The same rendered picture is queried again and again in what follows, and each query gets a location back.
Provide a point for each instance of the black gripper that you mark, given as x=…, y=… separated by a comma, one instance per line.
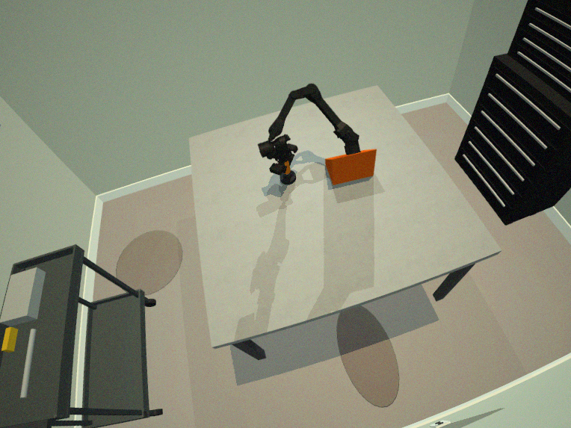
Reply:
x=283, y=157

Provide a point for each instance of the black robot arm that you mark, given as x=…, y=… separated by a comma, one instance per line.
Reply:
x=313, y=94

